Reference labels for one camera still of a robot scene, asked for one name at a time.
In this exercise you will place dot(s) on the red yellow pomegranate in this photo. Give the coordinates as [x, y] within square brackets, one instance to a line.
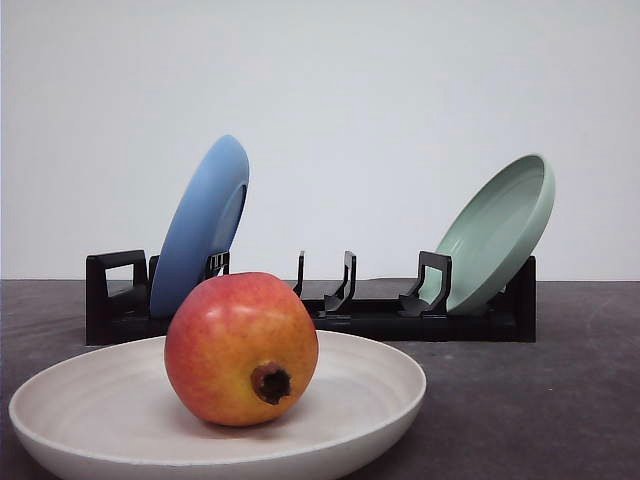
[241, 349]

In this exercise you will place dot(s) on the blue plate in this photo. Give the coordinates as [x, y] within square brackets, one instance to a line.
[203, 221]

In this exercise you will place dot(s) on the white plate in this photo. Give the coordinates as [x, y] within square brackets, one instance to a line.
[115, 415]

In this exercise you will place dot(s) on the black plastic dish rack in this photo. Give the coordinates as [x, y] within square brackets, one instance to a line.
[416, 308]

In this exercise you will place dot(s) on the green plate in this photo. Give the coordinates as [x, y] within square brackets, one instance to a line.
[494, 238]

